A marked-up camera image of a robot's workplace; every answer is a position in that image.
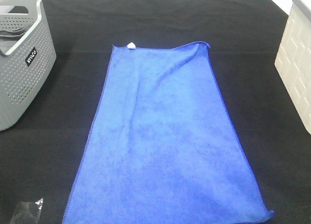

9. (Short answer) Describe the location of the blue microfibre towel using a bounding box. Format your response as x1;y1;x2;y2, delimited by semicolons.
62;41;274;224

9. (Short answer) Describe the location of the black fabric table cloth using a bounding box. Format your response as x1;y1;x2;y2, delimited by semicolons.
0;0;311;224

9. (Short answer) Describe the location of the grey perforated plastic basket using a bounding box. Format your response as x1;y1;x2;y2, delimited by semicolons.
0;0;56;131

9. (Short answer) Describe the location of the cream plastic storage box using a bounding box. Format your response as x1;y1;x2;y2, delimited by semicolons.
275;0;311;132

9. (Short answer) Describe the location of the clear tape strip left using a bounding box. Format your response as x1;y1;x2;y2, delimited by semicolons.
9;198;44;224

